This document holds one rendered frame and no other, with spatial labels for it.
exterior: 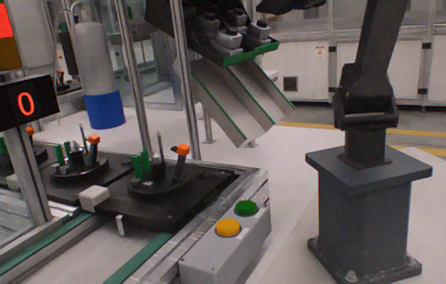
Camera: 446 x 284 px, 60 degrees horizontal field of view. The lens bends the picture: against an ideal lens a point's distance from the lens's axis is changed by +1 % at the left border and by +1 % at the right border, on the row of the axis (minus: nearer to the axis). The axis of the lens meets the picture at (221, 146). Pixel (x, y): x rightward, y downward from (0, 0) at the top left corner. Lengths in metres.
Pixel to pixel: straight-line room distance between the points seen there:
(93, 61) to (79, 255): 1.06
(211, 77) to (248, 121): 0.16
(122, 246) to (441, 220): 0.65
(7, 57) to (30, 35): 12.62
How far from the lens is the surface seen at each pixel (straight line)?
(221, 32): 0.92
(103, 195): 0.83
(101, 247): 0.79
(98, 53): 1.70
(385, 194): 0.65
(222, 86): 1.06
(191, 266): 0.61
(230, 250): 0.63
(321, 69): 4.76
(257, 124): 1.03
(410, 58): 4.57
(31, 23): 13.40
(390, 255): 0.72
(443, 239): 0.87
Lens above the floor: 1.33
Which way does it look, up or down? 21 degrees down
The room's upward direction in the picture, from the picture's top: 6 degrees counter-clockwise
